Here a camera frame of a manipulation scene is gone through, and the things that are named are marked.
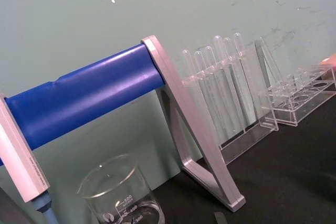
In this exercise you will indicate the black table cloth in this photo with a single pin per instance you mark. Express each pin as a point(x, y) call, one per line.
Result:
point(275, 176)

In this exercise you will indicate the silver stand with blue bar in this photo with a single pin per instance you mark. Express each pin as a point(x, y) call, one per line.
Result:
point(92, 90)

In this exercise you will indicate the person's hand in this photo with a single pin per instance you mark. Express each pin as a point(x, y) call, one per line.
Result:
point(330, 61)

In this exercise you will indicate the clear glass test tube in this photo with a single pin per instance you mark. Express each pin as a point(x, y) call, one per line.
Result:
point(312, 68)

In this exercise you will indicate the clear glass beaker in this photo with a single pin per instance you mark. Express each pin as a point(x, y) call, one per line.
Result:
point(126, 197)

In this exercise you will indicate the clear acrylic pipette rack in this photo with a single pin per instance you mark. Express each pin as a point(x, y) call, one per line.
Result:
point(252, 134)

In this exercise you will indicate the clear acrylic test tube rack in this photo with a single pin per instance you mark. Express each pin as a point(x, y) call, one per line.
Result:
point(296, 111)

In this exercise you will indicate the small dark grey strip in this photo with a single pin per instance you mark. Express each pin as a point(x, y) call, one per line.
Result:
point(220, 218)

